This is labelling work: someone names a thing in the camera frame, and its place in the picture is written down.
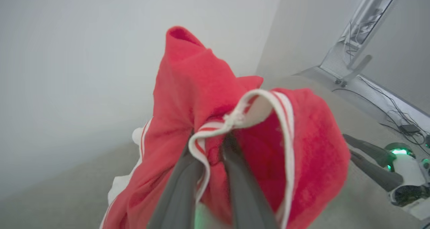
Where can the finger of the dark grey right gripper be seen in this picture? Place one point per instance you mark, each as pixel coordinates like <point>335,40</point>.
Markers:
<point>376,172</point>
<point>368,148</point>

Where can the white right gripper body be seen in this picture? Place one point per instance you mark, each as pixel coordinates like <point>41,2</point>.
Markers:
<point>408,170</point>

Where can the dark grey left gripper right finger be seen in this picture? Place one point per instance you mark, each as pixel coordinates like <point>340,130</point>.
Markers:
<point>245,195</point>

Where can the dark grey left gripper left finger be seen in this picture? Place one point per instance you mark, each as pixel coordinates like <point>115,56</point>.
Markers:
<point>178,195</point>

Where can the red and white T-shirt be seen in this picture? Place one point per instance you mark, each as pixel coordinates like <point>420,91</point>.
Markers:
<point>188,88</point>

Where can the black power adapter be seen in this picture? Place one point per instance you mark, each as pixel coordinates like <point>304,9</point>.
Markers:
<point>409,128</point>

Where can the grey fabric sofa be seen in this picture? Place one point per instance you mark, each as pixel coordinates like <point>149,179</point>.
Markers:
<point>336,115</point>

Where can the white desk frame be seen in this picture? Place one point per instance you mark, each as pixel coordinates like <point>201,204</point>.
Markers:
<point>336,61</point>

